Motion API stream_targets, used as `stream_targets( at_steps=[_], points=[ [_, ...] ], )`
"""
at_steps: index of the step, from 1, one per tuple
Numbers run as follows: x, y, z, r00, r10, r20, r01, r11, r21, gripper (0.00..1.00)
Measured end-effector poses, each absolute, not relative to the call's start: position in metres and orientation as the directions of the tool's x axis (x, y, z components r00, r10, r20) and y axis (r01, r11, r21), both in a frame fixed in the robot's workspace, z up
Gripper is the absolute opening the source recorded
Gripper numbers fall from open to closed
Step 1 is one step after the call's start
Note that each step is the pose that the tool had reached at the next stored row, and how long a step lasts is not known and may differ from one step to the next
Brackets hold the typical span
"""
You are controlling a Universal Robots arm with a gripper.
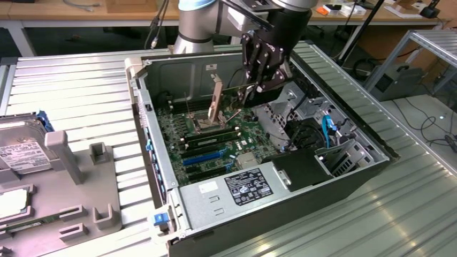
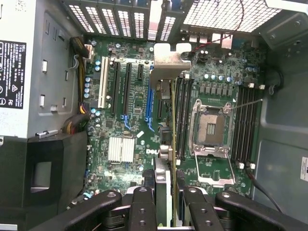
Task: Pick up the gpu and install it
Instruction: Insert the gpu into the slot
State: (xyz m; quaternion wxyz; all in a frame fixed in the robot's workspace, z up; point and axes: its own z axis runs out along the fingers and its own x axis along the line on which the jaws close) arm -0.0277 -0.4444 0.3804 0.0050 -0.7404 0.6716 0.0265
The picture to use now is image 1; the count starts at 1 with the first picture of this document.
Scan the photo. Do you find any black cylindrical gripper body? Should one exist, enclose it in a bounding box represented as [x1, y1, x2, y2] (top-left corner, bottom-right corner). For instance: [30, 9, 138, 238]
[255, 7, 315, 64]

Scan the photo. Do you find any green graphics card black cooler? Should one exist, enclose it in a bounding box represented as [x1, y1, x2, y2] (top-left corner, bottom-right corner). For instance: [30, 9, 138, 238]
[208, 74, 287, 126]

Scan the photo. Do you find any orange and black box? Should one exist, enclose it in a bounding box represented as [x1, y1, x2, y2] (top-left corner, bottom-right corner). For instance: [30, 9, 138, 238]
[316, 4, 340, 16]

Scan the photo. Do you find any metal disk bay cage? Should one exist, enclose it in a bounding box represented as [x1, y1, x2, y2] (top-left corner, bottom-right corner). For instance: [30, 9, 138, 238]
[256, 73, 323, 140]

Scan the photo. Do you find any white box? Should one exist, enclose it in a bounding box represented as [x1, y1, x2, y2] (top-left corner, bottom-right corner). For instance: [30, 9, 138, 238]
[339, 4, 367, 16]

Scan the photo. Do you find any black tripod pole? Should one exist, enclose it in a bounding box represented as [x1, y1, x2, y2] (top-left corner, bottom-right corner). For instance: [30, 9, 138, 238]
[338, 0, 387, 61]

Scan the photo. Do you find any green Dell motherboard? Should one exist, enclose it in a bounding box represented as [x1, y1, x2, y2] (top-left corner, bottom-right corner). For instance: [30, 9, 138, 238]
[155, 96, 283, 188]

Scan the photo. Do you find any CPU socket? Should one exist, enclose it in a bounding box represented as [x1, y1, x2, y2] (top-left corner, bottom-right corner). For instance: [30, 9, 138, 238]
[187, 109, 230, 134]

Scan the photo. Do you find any installed RAM stick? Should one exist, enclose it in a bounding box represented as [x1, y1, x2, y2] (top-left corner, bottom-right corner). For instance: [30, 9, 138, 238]
[184, 132, 242, 149]

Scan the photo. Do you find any silver chipset heatsink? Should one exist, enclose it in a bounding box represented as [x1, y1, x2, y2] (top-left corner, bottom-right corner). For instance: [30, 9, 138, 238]
[235, 153, 260, 168]

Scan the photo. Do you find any brown cardboard box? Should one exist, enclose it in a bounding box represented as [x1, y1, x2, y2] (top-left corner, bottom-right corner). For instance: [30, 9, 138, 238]
[392, 0, 424, 11]

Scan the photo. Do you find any grey metal box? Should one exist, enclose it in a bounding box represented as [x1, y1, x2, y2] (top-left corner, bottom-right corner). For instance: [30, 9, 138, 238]
[369, 65, 428, 102]

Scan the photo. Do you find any black expansion slot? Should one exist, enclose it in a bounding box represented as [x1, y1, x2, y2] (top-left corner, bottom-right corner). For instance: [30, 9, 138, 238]
[180, 146, 218, 159]
[188, 165, 232, 183]

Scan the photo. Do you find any black desk device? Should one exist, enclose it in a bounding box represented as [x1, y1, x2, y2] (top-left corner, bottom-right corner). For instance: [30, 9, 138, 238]
[420, 0, 444, 19]

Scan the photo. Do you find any long wooden desk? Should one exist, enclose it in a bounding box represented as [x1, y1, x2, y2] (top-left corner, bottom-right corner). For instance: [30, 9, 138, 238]
[0, 0, 452, 57]

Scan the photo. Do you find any silver power supply unit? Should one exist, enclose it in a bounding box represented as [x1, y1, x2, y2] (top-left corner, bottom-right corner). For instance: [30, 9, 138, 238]
[178, 160, 294, 231]

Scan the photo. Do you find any blue case latch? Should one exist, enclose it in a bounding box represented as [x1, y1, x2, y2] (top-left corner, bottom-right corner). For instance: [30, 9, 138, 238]
[152, 213, 170, 228]

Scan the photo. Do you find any blue disk carrier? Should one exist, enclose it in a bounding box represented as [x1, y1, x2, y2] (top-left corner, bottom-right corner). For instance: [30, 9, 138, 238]
[35, 109, 55, 133]

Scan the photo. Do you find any open black PC case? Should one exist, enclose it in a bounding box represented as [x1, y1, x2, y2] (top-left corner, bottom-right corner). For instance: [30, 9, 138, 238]
[124, 47, 400, 257]

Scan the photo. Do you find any silver hard disk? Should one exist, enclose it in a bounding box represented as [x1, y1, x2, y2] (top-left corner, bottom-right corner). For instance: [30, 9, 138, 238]
[0, 114, 60, 176]

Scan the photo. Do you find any grey parts rack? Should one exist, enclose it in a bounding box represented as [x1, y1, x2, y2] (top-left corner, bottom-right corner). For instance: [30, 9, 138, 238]
[0, 130, 124, 257]

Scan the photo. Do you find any silver CPU chip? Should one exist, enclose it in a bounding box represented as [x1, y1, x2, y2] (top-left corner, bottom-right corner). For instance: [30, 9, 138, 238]
[0, 188, 31, 221]

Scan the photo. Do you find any green RAM stick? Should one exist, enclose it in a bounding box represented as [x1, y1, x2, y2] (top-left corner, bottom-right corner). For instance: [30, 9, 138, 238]
[0, 215, 62, 234]

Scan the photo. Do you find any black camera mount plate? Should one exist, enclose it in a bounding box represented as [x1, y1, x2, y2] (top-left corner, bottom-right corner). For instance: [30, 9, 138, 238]
[222, 0, 287, 31]

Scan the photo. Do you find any black power wire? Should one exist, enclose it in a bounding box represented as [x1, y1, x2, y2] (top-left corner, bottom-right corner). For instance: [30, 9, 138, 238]
[227, 67, 251, 92]

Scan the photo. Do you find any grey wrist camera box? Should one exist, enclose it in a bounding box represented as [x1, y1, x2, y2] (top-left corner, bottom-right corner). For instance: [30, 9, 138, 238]
[227, 9, 254, 34]

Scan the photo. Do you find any black wire bundle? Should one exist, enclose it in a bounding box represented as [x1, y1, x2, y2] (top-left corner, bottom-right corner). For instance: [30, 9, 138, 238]
[287, 120, 323, 152]

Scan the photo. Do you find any blue SATA wire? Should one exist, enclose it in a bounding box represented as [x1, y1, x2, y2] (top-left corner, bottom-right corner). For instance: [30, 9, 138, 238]
[322, 114, 339, 149]

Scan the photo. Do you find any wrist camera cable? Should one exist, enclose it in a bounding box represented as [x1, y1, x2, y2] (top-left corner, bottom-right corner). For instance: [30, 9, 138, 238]
[144, 0, 172, 50]

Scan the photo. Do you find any aluminium profile frame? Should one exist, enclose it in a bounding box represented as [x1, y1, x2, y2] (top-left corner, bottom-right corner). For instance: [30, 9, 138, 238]
[363, 29, 457, 94]

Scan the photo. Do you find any white cable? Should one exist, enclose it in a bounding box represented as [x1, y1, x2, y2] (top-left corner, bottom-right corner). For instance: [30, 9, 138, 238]
[63, 0, 104, 12]

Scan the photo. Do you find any black cable with plug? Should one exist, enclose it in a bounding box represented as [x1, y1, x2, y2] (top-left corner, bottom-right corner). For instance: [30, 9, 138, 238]
[395, 96, 457, 153]

